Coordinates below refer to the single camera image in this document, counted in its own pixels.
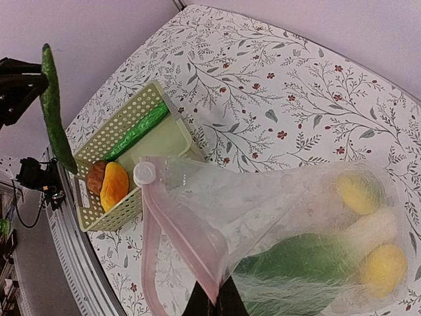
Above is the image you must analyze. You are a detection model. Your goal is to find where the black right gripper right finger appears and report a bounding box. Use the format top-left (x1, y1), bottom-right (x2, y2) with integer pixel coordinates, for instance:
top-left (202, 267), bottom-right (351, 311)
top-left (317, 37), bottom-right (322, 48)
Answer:
top-left (215, 276), bottom-right (249, 316)

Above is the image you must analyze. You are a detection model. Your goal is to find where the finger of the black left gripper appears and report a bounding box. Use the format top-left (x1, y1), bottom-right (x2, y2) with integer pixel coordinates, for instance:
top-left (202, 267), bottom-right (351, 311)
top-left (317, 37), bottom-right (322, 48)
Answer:
top-left (0, 57), bottom-right (46, 128)

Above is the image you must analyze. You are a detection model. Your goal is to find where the clear pink zip top bag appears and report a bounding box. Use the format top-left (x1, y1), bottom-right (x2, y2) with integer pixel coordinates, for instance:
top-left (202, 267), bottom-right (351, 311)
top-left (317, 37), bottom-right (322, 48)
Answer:
top-left (133, 157), bottom-right (409, 315)

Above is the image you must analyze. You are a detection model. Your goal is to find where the brown bread roll toy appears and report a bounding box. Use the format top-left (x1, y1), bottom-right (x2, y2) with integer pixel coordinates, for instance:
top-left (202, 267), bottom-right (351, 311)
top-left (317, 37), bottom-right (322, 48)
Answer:
top-left (87, 161), bottom-right (108, 196)

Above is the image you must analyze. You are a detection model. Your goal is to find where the yellow lemon toy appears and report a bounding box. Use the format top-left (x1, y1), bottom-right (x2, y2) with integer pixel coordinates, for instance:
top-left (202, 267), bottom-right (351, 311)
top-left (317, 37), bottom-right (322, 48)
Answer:
top-left (360, 244), bottom-right (408, 298)

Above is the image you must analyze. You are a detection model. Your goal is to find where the green bitter gourd toy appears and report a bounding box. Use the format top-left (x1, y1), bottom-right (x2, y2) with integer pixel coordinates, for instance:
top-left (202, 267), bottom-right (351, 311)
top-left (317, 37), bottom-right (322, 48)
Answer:
top-left (104, 101), bottom-right (169, 162)

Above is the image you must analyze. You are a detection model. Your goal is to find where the dark green cucumber toy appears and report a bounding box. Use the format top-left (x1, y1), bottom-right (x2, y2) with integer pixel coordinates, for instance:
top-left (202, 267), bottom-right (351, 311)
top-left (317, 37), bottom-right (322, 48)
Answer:
top-left (39, 43), bottom-right (78, 174)

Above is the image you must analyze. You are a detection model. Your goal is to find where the floral white table mat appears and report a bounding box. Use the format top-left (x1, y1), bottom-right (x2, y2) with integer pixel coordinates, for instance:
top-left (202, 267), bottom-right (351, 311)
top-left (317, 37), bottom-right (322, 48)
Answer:
top-left (66, 5), bottom-right (420, 315)

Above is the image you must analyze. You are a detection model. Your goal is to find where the dark green round fruit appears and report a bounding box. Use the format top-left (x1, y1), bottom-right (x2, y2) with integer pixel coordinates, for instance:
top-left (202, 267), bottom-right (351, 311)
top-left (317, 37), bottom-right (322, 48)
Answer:
top-left (335, 170), bottom-right (389, 215)

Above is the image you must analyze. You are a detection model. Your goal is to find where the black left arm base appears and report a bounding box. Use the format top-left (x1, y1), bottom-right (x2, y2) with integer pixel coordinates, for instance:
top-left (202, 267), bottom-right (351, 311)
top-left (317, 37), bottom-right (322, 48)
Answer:
top-left (16, 157), bottom-right (65, 211)

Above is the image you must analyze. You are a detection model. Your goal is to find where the aluminium front rail frame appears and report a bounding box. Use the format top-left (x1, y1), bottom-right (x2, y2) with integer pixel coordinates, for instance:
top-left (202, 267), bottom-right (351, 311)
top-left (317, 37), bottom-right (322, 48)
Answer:
top-left (0, 144), bottom-right (128, 316)

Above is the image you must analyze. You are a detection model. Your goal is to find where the green bok choy toy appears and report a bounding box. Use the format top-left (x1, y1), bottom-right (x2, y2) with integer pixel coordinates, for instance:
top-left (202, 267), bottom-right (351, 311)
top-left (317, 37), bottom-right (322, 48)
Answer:
top-left (234, 209), bottom-right (400, 315)

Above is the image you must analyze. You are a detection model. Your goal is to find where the beige perforated plastic basket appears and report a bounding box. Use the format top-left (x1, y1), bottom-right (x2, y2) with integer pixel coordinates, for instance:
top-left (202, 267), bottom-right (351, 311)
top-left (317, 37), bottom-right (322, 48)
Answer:
top-left (74, 80), bottom-right (200, 232)

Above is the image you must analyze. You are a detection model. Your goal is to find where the orange yellow mango toy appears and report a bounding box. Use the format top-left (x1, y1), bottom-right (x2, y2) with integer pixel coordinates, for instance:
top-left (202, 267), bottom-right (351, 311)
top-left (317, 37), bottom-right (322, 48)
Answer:
top-left (100, 162), bottom-right (130, 212)

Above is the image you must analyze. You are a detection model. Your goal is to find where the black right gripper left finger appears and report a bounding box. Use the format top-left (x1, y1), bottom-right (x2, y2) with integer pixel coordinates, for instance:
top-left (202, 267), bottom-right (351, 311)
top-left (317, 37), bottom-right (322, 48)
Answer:
top-left (187, 282), bottom-right (215, 316)

